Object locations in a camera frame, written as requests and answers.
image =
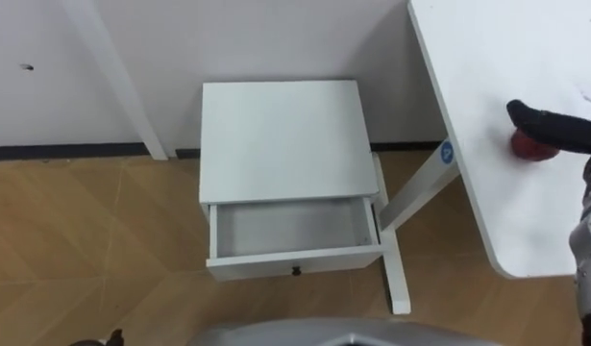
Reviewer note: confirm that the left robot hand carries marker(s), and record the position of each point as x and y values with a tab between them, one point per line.
107	339

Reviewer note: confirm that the robot body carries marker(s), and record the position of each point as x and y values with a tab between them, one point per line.
343	332

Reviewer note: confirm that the blue round sticker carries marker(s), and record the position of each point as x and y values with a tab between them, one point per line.
447	153

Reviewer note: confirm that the white desk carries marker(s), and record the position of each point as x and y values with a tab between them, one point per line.
506	62

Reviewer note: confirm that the white bedside cabinet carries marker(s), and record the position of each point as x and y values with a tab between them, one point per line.
285	144

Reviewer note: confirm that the open white cabinet drawer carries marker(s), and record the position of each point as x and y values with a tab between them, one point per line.
295	254

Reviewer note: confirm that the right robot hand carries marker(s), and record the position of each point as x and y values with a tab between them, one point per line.
554	129

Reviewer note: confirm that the red apple soft toy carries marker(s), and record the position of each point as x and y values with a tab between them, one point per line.
530	149

